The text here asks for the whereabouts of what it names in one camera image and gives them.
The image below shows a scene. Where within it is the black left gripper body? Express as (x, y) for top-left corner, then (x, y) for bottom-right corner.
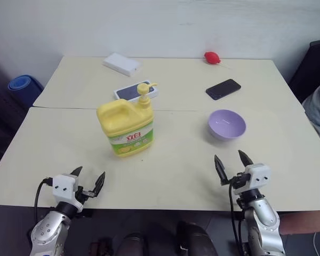
(74, 186), (96, 206)

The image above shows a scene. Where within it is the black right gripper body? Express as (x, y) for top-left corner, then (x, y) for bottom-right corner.
(228, 172), (252, 189)

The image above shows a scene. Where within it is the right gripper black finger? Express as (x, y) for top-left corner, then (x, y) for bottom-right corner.
(238, 149), (254, 168)
(214, 154), (230, 185)

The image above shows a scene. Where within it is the purple bowl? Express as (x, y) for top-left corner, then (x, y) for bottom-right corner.
(207, 109), (246, 140)

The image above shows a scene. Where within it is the yellow detergent pump bottle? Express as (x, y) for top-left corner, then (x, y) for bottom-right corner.
(96, 82), (158, 158)

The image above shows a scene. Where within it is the black smartphone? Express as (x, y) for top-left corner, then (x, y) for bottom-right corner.
(205, 78), (242, 101)

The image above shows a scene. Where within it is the white phone box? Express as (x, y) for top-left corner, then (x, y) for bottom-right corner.
(113, 78), (161, 103)

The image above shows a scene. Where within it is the blue rolled foam mat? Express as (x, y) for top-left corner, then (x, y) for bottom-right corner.
(7, 75), (44, 100)

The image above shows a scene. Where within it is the red rubber air blower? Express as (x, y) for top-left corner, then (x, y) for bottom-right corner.
(204, 50), (232, 69)

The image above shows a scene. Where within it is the black chair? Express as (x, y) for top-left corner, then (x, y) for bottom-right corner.
(287, 39), (320, 103)

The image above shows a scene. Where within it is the white rectangular box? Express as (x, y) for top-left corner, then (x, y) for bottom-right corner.
(102, 52), (142, 77)

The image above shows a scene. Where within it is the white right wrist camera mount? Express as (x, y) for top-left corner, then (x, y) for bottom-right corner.
(233, 163), (272, 194)

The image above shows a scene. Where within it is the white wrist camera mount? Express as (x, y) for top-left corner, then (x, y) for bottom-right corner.
(233, 163), (272, 194)
(52, 173), (84, 213)

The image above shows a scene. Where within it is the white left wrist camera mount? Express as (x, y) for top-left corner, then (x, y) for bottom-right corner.
(52, 173), (84, 213)

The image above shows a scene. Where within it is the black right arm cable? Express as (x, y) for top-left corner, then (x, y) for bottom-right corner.
(228, 183), (246, 256)

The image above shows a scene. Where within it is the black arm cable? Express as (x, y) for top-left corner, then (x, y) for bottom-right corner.
(33, 176), (54, 225)
(228, 183), (246, 256)

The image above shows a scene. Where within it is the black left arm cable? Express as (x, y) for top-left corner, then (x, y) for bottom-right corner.
(33, 176), (54, 225)

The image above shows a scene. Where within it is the thin white cable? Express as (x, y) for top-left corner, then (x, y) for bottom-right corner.
(313, 231), (320, 256)

